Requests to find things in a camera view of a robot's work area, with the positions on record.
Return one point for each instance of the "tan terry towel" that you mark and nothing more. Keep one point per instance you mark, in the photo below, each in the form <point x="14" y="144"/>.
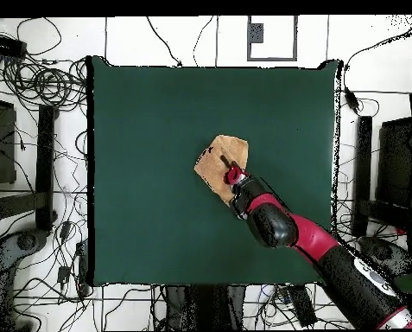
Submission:
<point x="212" y="169"/>

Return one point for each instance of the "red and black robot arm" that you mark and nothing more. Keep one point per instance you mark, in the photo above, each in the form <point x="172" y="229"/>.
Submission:
<point x="312" y="238"/>

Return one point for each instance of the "dark green table cloth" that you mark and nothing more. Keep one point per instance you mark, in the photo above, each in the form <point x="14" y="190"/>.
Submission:
<point x="150" y="138"/>

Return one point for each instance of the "small grey square plate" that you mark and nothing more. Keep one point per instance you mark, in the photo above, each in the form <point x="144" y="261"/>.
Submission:
<point x="257" y="33"/>

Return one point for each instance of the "black stand base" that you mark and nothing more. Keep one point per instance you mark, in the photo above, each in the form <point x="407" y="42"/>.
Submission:
<point x="363" y="173"/>
<point x="46" y="166"/>

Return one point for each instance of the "black power strip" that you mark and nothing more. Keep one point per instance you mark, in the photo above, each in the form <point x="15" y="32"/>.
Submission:
<point x="5" y="46"/>
<point x="302" y="306"/>

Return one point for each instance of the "black box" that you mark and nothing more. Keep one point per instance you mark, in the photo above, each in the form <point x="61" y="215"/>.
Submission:
<point x="395" y="162"/>
<point x="3" y="145"/>

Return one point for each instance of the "dark grey tripod base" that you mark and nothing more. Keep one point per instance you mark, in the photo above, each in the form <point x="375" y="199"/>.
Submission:
<point x="385" y="250"/>
<point x="5" y="256"/>

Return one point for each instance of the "black stand frame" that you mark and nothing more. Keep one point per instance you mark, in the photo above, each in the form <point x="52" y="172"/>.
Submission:
<point x="205" y="307"/>

